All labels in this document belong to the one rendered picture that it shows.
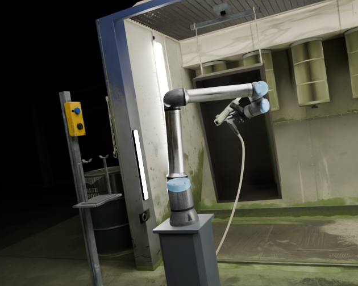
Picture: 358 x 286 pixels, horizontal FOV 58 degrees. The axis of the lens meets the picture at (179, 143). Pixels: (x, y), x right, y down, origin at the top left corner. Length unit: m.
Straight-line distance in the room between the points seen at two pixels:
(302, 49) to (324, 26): 0.31
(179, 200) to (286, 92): 2.65
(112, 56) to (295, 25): 2.05
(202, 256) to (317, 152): 2.41
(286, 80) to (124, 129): 2.26
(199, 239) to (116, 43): 1.79
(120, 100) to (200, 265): 1.57
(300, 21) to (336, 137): 1.37
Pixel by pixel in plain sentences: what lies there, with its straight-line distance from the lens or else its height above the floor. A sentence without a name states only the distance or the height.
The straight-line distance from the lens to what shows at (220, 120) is 2.41.
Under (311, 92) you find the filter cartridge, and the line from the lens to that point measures 3.89.
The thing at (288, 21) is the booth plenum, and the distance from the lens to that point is 3.97.
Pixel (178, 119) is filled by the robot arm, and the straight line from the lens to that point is 2.17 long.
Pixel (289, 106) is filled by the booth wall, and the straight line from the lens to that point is 4.30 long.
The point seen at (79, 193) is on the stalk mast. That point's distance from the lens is 2.63.
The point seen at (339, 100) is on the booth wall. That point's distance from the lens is 4.29.
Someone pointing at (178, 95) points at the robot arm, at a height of 1.44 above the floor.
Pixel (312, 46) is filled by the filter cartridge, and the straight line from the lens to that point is 3.95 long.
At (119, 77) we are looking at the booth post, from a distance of 2.91.
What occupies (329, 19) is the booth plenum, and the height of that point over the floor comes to 2.12.
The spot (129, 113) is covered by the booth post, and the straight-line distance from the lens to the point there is 2.87.
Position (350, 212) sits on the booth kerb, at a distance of 3.87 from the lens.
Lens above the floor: 1.25
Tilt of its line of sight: 3 degrees down
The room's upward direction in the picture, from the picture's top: 9 degrees counter-clockwise
